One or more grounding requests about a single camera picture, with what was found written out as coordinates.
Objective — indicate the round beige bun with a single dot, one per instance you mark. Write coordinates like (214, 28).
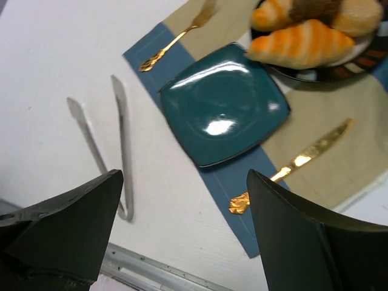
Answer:
(357, 18)

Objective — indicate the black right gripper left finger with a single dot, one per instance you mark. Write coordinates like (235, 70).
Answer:
(60, 243)

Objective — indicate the round patterned dark plate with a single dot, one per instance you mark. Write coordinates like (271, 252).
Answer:
(369, 51)

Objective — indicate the striped orange croissant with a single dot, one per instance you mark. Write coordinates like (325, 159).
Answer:
(271, 15)
(301, 46)

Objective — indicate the striped orange croissant back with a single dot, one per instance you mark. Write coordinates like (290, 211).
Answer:
(271, 15)

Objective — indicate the aluminium table edge rail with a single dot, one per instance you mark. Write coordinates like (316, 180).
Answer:
(142, 273)

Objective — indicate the gold fork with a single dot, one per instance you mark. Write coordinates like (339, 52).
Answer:
(206, 12)

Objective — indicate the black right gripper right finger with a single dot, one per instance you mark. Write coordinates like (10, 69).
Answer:
(304, 246)

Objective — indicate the brown chocolate croissant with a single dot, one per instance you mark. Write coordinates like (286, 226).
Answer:
(322, 10)

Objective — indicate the gold knife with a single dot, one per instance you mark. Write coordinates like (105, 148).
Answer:
(239, 204)

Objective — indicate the blue and beige placemat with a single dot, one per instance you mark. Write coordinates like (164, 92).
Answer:
(321, 133)

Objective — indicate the striped orange croissant front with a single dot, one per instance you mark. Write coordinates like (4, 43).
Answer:
(301, 46)

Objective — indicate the teal square plate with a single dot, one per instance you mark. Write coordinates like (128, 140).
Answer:
(222, 106)

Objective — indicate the silver metal tongs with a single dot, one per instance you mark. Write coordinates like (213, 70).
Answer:
(125, 209)

